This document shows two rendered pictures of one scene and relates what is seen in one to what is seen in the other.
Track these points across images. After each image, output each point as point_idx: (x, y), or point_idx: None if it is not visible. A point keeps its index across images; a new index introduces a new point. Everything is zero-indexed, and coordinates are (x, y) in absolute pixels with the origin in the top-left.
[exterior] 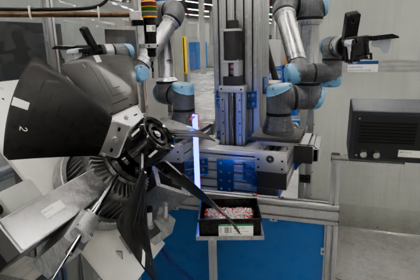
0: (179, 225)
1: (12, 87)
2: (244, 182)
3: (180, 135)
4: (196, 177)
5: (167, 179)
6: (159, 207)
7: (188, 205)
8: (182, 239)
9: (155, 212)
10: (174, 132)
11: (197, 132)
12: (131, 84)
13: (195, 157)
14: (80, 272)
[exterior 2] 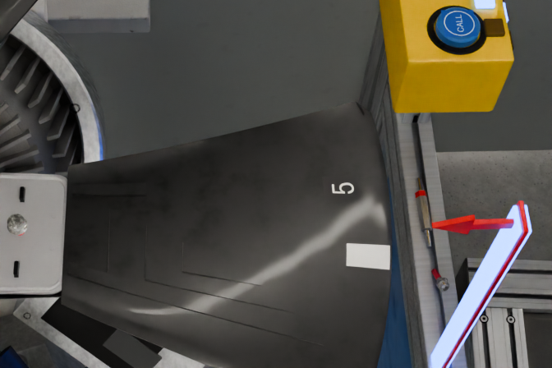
0: (406, 336)
1: None
2: None
3: (85, 314)
4: (443, 342)
5: (95, 323)
6: (40, 343)
7: (411, 347)
8: (398, 361)
9: (23, 342)
10: (83, 278)
11: (307, 322)
12: None
13: (462, 309)
14: (369, 87)
